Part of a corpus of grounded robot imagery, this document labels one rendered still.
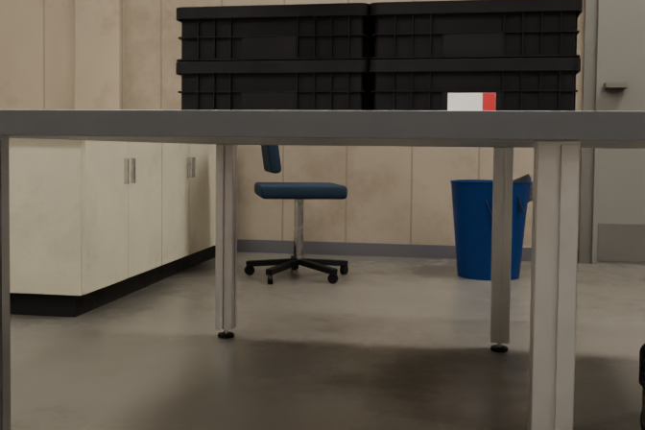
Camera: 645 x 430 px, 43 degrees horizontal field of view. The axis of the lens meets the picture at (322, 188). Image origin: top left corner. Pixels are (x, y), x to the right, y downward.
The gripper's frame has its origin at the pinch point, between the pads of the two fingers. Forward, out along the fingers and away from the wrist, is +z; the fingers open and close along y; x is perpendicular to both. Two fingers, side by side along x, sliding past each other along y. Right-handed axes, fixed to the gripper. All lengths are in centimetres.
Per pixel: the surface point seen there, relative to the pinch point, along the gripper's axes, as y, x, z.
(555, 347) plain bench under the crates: 48, 59, 32
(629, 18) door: -265, 199, -160
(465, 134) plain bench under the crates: 47, 30, 13
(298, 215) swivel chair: -245, 88, 34
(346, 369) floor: -73, 82, 66
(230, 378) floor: -69, 52, 84
